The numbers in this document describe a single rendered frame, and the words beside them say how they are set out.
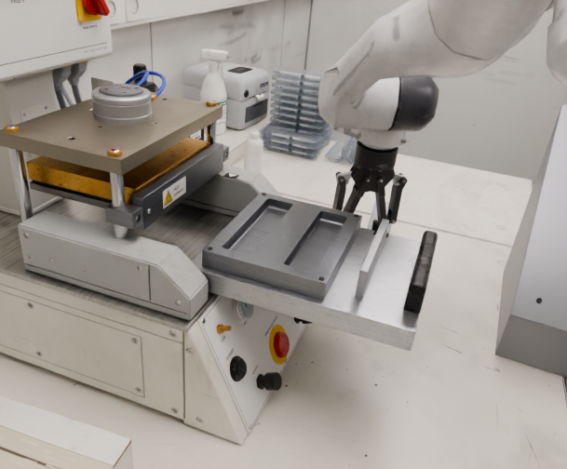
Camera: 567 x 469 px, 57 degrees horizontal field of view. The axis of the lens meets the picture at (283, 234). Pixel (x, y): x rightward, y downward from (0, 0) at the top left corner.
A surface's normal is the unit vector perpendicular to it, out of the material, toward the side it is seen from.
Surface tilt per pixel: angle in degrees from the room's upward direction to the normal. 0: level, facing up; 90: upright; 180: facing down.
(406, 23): 71
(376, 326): 90
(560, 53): 118
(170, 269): 40
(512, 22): 135
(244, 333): 65
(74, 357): 90
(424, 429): 0
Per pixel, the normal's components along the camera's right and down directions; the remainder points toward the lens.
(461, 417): 0.08, -0.87
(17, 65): 0.94, 0.24
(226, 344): 0.88, -0.15
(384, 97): 0.15, 0.08
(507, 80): -0.33, 0.44
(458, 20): -0.76, 0.61
